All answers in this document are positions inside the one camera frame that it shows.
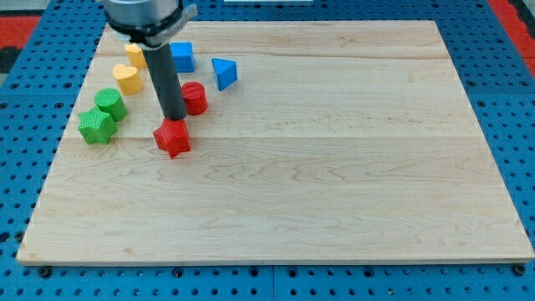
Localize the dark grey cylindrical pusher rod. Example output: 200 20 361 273
143 44 187 120

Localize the red cylinder block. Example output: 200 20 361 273
181 81 208 115

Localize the yellow pentagon block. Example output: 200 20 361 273
125 43 147 69

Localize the blue cube block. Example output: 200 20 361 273
171 42 195 73

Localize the yellow heart block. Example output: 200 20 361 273
112 64 144 95

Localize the green cylinder block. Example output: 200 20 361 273
94 88 128 122

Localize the blue triangle block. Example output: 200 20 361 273
211 58 238 91

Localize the red star block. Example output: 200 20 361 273
153 119 191 159

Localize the green star block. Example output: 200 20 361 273
78 106 118 145

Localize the light wooden board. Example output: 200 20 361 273
17 21 534 267

